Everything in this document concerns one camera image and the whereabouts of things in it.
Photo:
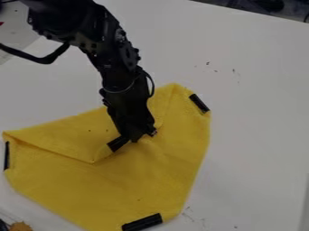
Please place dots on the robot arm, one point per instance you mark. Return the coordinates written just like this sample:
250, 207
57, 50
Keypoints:
76, 21

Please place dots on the yellow cloth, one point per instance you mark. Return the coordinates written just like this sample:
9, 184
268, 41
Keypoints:
120, 183

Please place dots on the yellow toy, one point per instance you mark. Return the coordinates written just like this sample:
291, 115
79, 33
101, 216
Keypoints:
21, 227

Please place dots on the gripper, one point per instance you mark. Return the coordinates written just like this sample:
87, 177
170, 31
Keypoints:
126, 102

